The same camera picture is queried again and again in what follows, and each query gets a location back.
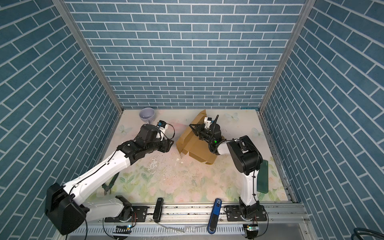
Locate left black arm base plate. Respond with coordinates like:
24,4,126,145
105,206,149,223

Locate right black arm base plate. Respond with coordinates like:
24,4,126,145
223,205,267,222

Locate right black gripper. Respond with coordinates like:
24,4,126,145
190,124,215,145

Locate left aluminium corner post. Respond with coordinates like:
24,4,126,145
52,0,124,114

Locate lavender ceramic cup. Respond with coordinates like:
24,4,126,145
139,108,156,124

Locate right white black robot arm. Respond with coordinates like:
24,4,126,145
190,117,263,219

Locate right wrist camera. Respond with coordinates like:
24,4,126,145
204,117,212,129

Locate brown cardboard paper box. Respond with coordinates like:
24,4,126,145
176,110,221,165

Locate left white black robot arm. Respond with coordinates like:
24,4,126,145
45,121,174,235

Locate black marker pen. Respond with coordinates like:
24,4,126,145
153,198,164,223

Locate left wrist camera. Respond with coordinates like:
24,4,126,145
156,120,168,141

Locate green handled pliers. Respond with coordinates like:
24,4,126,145
102,173,119,196

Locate right aluminium corner post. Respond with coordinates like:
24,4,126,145
259,0,316,113

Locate aluminium front rail frame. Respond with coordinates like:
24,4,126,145
68,203,316,240

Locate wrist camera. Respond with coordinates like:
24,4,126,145
204,117,212,129
156,120,168,141

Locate dark green phone case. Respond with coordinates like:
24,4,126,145
257,160,269,194

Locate black cable bottom right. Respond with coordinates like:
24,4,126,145
350,227,384,240

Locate aluminium corner post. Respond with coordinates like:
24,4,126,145
259,0,316,113
52,0,124,114

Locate blue black stapler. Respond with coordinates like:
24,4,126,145
207,198,222,234

